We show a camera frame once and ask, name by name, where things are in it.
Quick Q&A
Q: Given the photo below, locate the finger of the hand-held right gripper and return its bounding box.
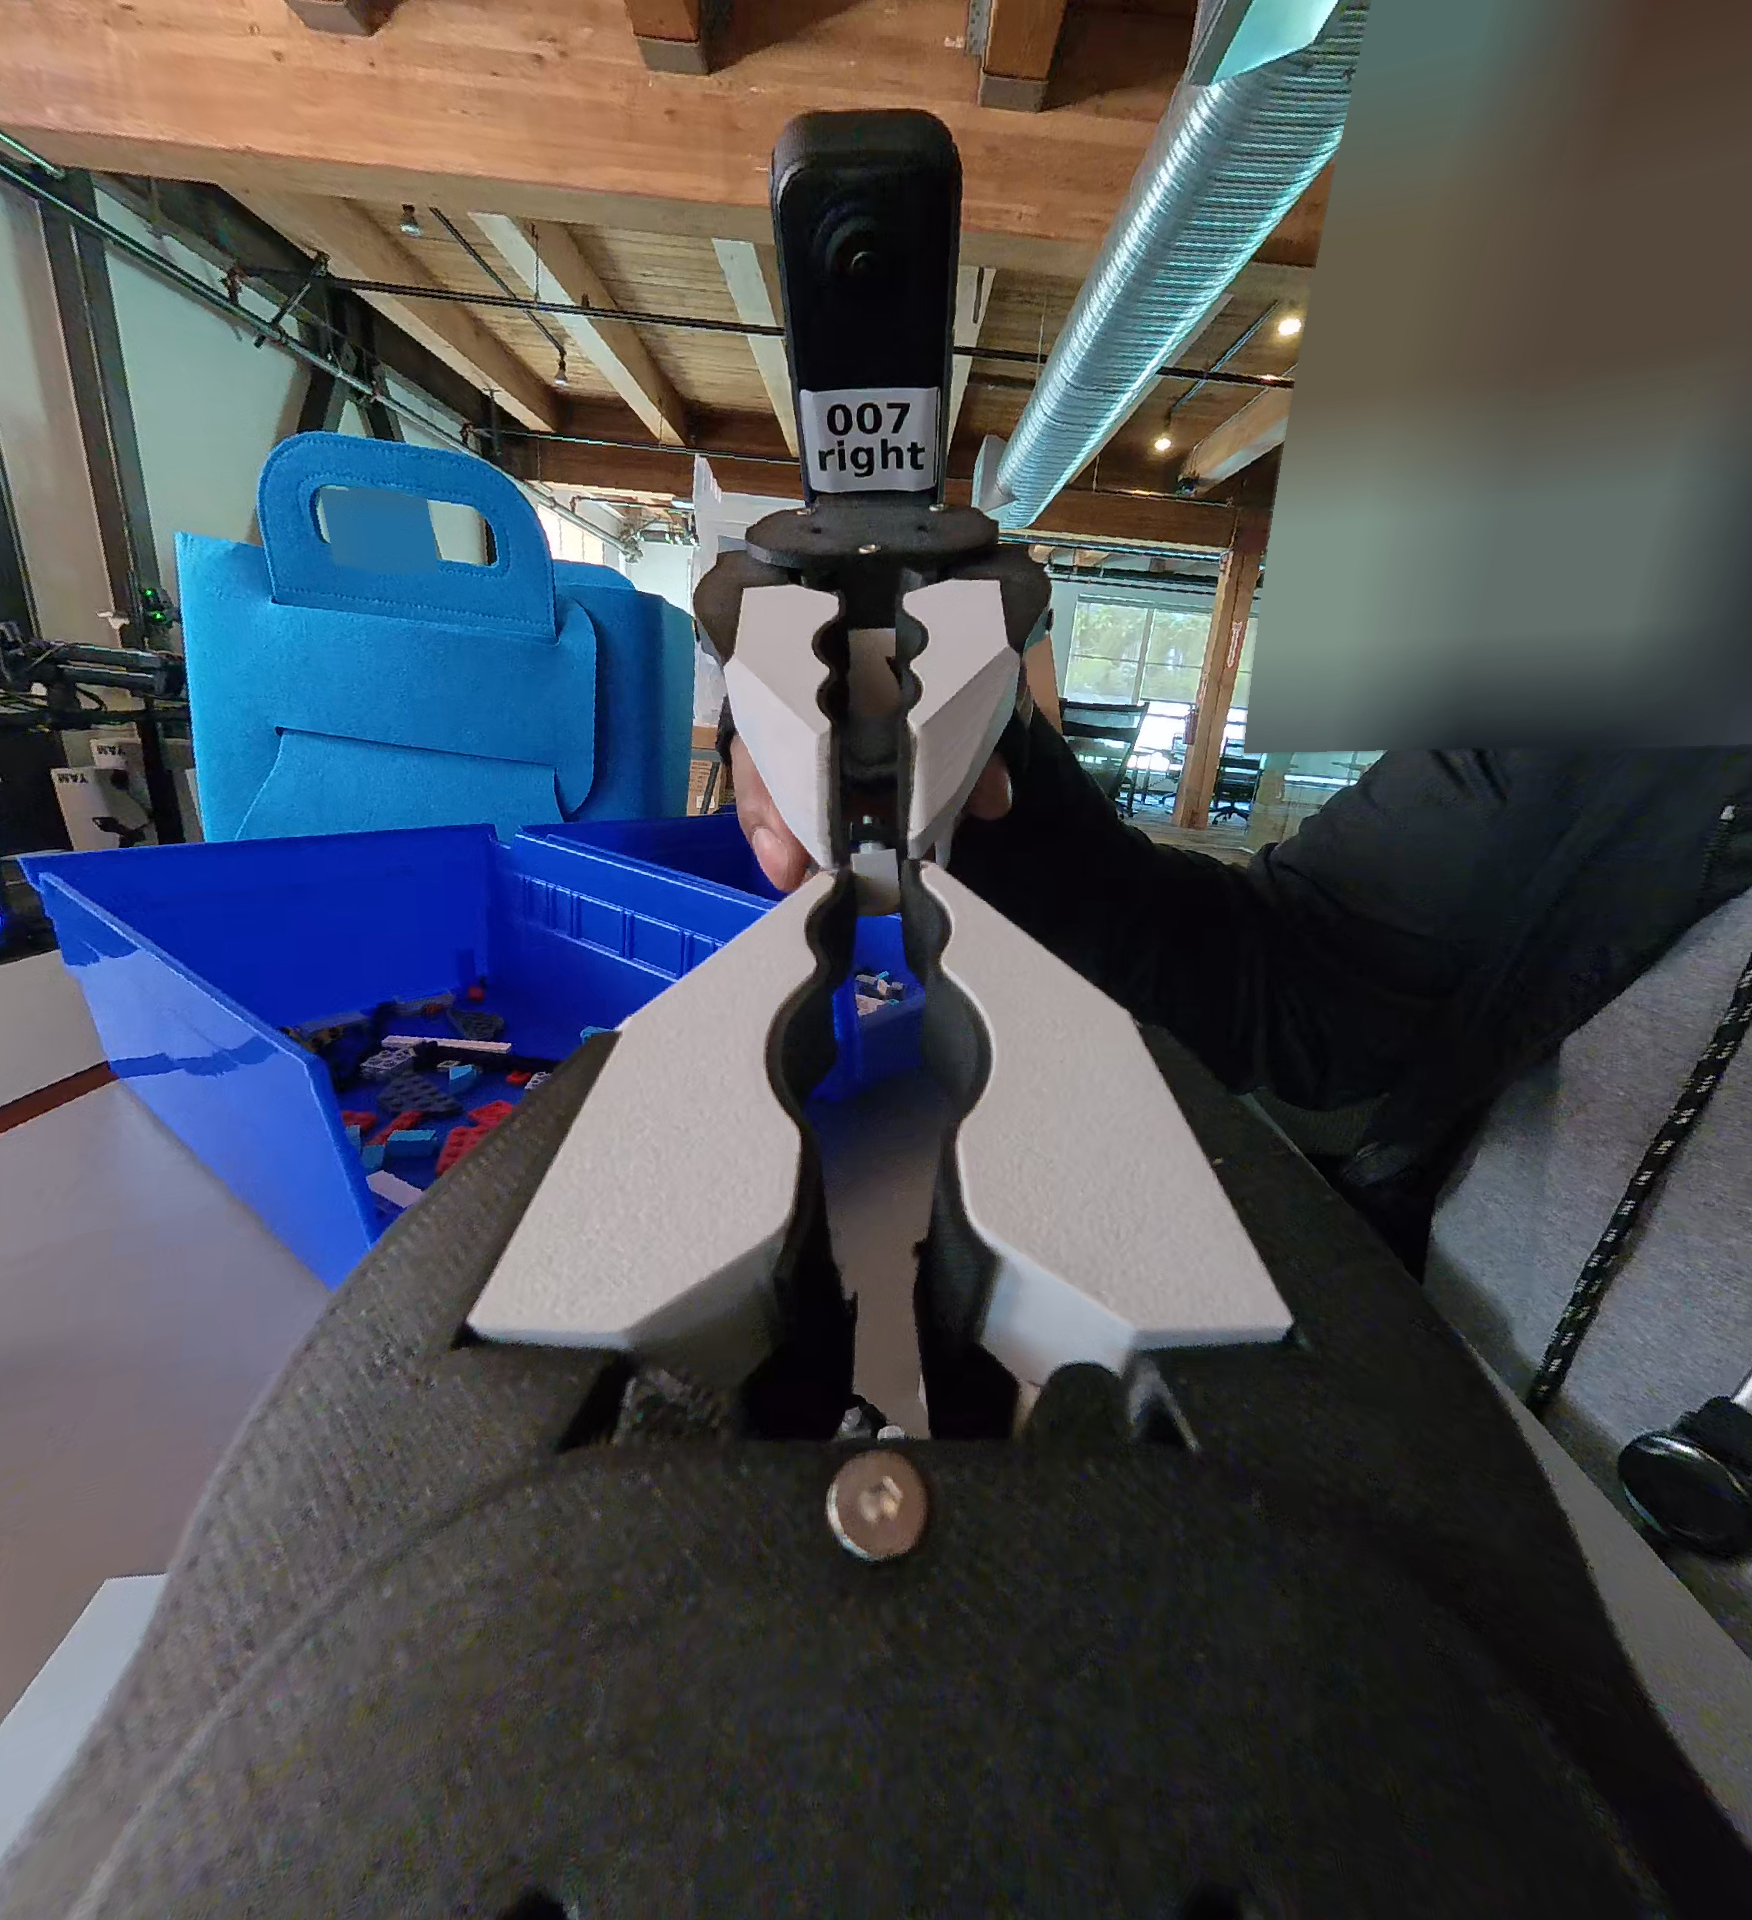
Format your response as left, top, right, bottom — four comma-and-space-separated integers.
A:
898, 577, 1017, 869
723, 584, 854, 875

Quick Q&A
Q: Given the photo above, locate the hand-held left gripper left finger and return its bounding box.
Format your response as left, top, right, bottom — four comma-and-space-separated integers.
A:
466, 873, 842, 1423

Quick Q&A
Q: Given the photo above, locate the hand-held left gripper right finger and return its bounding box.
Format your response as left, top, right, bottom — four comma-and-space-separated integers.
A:
906, 869, 1297, 1439

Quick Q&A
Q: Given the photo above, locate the blue plastic bin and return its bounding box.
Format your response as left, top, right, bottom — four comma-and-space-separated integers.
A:
18, 822, 819, 1294
511, 814, 935, 1110

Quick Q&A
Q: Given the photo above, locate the person's right forearm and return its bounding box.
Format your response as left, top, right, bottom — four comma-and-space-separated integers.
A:
948, 702, 1418, 1115

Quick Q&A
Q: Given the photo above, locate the person's right hand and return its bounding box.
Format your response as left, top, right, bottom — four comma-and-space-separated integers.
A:
726, 719, 1017, 919

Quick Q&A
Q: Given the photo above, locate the clear plastic storage box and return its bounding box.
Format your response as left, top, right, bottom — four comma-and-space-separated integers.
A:
685, 453, 759, 723

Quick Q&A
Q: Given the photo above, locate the blue felt bag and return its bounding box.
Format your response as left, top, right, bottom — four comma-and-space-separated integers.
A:
173, 432, 702, 845

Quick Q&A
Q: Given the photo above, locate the white printed cardboard box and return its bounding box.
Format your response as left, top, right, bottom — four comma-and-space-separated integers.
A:
48, 731, 197, 845

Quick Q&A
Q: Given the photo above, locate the instruction booklet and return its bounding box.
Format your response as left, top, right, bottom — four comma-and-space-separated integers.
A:
0, 1570, 167, 1909

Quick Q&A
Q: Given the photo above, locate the silver ventilation duct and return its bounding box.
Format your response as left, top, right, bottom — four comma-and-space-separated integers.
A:
969, 0, 1370, 531

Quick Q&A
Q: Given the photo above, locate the black white drawstring cord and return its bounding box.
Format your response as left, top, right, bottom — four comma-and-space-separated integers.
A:
1524, 822, 1752, 1415

